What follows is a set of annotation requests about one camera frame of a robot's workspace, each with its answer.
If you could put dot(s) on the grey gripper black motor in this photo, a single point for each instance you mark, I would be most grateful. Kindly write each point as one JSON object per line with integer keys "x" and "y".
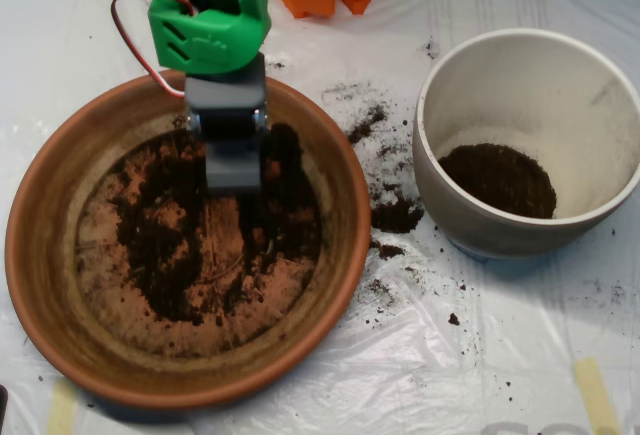
{"x": 224, "y": 96}

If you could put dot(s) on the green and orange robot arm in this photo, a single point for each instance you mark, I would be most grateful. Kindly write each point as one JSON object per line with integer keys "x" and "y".
{"x": 210, "y": 50}

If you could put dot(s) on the elongated spilled soil clump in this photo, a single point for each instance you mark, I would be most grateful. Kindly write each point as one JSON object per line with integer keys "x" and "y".
{"x": 361, "y": 131}

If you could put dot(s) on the large spilled soil pile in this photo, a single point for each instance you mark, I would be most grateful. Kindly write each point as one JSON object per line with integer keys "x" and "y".
{"x": 395, "y": 217}

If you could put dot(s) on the small spilled soil clump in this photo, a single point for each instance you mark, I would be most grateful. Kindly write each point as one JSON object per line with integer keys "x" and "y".
{"x": 389, "y": 251}

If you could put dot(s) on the terracotta saucer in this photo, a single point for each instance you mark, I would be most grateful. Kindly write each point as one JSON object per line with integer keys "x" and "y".
{"x": 50, "y": 265}

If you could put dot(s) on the white ceramic pot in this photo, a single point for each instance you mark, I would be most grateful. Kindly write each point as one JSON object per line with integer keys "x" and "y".
{"x": 475, "y": 235}

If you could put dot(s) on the tiny spilled soil crumb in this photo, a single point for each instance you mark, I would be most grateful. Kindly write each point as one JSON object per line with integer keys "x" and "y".
{"x": 454, "y": 319}

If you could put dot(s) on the beige masking tape strip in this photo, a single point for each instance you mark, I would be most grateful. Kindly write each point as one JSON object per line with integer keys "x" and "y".
{"x": 62, "y": 410}
{"x": 595, "y": 395}

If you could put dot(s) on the clear plastic sheet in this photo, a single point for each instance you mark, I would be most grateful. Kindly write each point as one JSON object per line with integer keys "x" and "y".
{"x": 450, "y": 380}

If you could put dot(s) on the dark object at edge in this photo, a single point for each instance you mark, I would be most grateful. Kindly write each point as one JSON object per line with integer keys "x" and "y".
{"x": 3, "y": 402}

